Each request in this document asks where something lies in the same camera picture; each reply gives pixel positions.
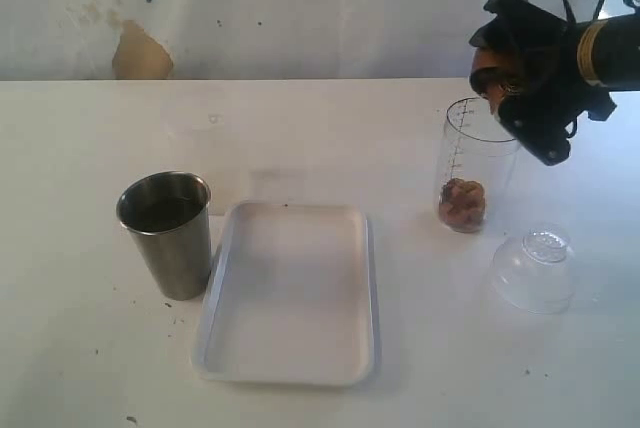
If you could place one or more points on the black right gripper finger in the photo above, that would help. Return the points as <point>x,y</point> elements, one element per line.
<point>538,122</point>
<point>518,26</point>

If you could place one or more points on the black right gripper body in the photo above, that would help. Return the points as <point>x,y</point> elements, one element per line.
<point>581,72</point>

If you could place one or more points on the brown wooden cup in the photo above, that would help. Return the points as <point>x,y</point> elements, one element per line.
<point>495,76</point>

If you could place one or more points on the clear plastic shaker cup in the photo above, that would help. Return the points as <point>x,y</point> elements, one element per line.
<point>474,146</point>

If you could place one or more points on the gold coins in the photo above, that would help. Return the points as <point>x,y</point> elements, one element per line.
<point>462,205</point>

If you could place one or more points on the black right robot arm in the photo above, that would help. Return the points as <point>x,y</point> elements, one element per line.
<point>539,73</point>

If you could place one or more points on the clear plastic dome lid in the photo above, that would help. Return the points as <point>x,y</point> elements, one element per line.
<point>534,271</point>

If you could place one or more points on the white rectangular tray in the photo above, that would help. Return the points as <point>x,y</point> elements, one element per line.
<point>291,298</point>

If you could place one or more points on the stainless steel cup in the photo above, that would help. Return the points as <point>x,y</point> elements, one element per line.
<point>166,215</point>

